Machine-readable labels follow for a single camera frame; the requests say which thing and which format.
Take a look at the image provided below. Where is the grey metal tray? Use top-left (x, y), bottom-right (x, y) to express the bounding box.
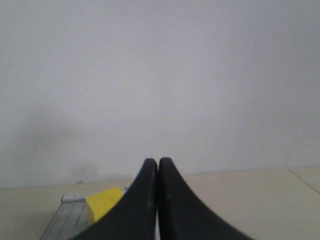
top-left (38, 186), bottom-right (130, 240)

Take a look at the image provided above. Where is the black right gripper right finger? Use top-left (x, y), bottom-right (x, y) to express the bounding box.
top-left (157, 157), bottom-right (251, 240)

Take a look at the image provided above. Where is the yellow cube block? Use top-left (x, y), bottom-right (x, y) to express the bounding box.
top-left (85, 187), bottom-right (124, 225)

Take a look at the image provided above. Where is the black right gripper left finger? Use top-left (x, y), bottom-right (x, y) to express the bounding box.
top-left (73, 158), bottom-right (158, 240)

